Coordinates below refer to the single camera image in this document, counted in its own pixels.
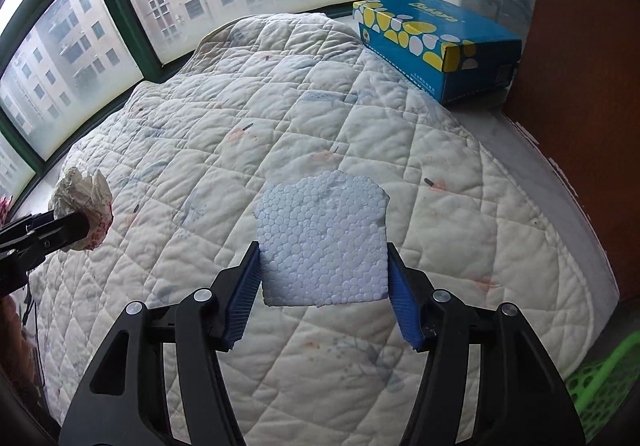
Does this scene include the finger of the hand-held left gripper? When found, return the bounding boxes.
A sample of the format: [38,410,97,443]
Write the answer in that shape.
[0,210,91,242]
[0,231,87,297]

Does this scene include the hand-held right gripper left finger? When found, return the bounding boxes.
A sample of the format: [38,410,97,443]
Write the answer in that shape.
[59,242,263,446]

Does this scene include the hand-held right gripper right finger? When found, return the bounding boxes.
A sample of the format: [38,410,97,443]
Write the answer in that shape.
[386,242,587,446]

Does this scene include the white paper ball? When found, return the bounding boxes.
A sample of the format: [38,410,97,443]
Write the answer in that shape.
[49,166,114,253]

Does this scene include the white styrofoam piece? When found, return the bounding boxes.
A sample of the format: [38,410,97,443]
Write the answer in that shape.
[254,170,391,308]

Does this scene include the green plastic basket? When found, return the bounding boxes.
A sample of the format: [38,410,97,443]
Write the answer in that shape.
[565,330,640,446]

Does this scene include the white quilted blanket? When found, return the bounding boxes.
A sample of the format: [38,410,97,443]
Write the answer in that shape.
[27,12,588,446]

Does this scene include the blue spotted cardboard box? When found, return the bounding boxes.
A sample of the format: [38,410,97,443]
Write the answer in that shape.
[351,0,523,106]

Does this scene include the brown wooden cabinet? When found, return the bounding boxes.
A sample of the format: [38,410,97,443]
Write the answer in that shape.
[500,0,640,297]

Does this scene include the green window frame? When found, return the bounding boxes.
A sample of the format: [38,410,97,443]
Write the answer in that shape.
[0,0,418,207]

